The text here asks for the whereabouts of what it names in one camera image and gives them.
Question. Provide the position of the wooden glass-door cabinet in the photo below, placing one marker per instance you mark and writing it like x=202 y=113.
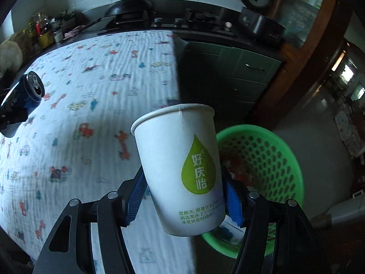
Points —
x=305 y=20

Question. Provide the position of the blue drink can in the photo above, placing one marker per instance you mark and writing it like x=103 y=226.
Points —
x=33 y=87

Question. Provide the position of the pink rag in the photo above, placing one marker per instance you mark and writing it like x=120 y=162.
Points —
x=74 y=32

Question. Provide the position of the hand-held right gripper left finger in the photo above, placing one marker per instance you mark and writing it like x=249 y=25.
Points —
x=135 y=202

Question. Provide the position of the black gas stove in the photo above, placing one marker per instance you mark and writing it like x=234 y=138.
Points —
x=199 y=20

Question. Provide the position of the white paper cup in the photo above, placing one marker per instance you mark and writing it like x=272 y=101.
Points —
x=171 y=154

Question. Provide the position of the printed white cloth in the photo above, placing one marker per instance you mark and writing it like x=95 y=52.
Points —
x=94 y=91

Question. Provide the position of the green perforated plastic basket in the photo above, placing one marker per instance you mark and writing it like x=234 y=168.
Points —
x=265 y=159

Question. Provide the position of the group of condiment bottles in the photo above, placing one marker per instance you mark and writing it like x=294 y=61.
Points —
x=45 y=31

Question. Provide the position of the green kitchen cabinet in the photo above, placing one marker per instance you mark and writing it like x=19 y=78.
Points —
x=228 y=74

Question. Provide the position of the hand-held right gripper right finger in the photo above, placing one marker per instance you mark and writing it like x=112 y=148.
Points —
x=235 y=205

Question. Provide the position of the black wok with lid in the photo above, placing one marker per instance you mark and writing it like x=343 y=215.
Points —
x=128 y=10

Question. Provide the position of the black rice cooker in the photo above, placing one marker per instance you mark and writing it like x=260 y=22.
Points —
x=256 y=14

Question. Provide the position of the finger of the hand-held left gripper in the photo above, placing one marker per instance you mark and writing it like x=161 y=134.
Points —
x=11 y=108
x=10 y=130

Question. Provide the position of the round wooden chopping block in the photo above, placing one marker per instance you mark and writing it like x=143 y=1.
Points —
x=10 y=57

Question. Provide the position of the polka dot playpen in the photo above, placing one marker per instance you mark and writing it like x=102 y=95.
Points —
x=348 y=131

